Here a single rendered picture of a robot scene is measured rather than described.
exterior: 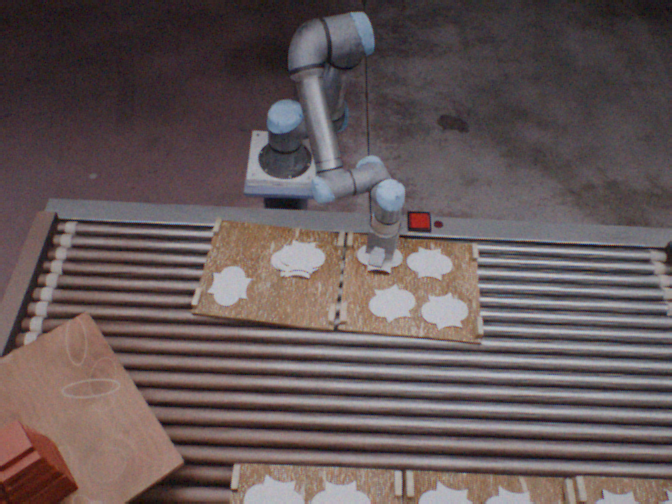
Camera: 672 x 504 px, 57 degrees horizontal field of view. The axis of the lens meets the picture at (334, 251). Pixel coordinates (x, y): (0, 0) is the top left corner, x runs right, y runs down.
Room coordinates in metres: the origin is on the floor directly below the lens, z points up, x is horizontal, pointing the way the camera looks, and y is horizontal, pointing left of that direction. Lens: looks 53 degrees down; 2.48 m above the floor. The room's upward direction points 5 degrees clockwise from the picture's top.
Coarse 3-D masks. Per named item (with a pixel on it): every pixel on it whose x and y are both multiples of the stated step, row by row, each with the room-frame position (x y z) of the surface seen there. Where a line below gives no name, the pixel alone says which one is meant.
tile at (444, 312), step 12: (432, 300) 0.99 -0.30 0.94; (444, 300) 1.00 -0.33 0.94; (456, 300) 1.00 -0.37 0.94; (420, 312) 0.95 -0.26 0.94; (432, 312) 0.95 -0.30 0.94; (444, 312) 0.95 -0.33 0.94; (456, 312) 0.96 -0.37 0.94; (432, 324) 0.91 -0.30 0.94; (444, 324) 0.91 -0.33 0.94; (456, 324) 0.92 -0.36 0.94
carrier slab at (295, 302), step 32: (224, 224) 1.22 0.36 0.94; (256, 224) 1.23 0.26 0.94; (224, 256) 1.10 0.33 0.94; (256, 256) 1.11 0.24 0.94; (256, 288) 0.99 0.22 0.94; (288, 288) 1.00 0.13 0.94; (320, 288) 1.01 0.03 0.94; (256, 320) 0.88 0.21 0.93; (288, 320) 0.89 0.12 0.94; (320, 320) 0.90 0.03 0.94
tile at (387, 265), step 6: (360, 252) 1.14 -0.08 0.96; (396, 252) 1.15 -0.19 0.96; (360, 258) 1.12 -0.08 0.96; (366, 258) 1.12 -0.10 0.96; (396, 258) 1.13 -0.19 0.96; (402, 258) 1.13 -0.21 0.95; (366, 264) 1.10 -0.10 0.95; (384, 264) 1.10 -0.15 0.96; (390, 264) 1.10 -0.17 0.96; (396, 264) 1.10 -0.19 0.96; (372, 270) 1.08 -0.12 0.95; (378, 270) 1.08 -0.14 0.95; (384, 270) 1.08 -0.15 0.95; (390, 270) 1.08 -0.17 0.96
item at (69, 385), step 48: (48, 336) 0.73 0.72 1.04; (96, 336) 0.74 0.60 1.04; (0, 384) 0.59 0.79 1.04; (48, 384) 0.60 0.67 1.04; (96, 384) 0.61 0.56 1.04; (48, 432) 0.48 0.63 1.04; (96, 432) 0.49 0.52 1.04; (144, 432) 0.50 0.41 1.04; (96, 480) 0.38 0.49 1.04; (144, 480) 0.39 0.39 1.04
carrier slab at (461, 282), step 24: (360, 240) 1.20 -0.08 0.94; (408, 240) 1.22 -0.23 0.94; (360, 264) 1.11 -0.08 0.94; (456, 264) 1.14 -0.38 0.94; (360, 288) 1.02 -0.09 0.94; (384, 288) 1.03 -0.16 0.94; (408, 288) 1.03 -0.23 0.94; (432, 288) 1.04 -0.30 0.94; (456, 288) 1.05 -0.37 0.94; (360, 312) 0.94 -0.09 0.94; (408, 336) 0.87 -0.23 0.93; (432, 336) 0.88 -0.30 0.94; (456, 336) 0.88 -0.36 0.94
